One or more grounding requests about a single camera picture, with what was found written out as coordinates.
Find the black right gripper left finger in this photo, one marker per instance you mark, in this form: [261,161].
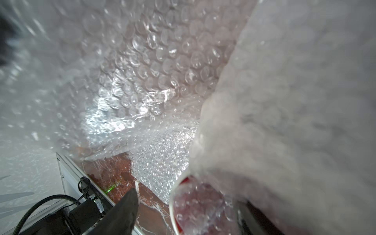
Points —
[108,219]

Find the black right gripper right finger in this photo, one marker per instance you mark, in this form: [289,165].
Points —
[253,222]

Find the white mug red inside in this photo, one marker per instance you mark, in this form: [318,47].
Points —
[199,208]

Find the clear bubble wrap sheet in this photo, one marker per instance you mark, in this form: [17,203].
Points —
[271,102]

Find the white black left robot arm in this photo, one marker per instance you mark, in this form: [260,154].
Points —
[75,218]

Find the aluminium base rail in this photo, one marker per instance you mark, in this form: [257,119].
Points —
[71,174]

